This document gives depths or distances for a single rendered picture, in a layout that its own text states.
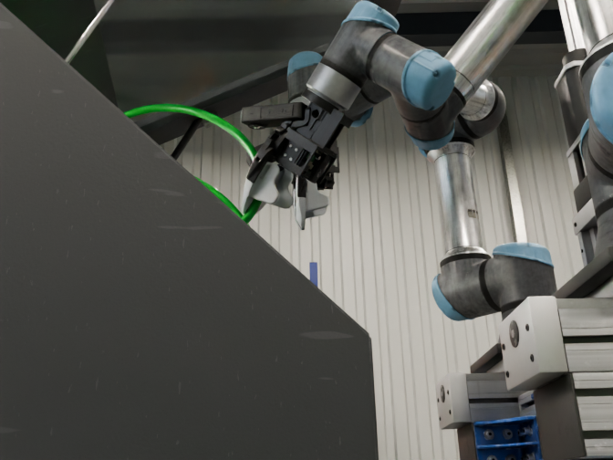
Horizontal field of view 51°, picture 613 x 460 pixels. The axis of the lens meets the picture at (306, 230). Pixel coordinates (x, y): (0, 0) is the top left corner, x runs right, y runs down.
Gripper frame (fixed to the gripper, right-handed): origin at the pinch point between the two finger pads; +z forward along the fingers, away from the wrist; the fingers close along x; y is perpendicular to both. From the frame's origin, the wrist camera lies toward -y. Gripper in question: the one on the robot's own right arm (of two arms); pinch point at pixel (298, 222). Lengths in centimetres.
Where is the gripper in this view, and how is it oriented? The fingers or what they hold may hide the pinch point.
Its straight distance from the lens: 115.5
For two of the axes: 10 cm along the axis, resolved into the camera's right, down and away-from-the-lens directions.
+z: 0.2, 9.2, -3.8
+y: 9.9, 0.4, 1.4
